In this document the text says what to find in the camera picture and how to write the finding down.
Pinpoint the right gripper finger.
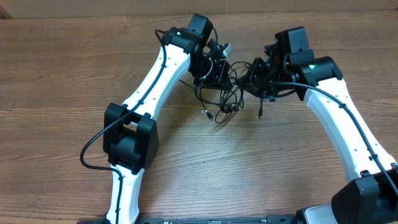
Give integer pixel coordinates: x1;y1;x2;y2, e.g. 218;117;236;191
235;79;261;97
247;57;264;81

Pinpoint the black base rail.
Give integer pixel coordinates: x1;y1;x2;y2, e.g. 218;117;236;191
77;213;299;224

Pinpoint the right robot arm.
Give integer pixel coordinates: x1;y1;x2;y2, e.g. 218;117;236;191
238;27;397;223

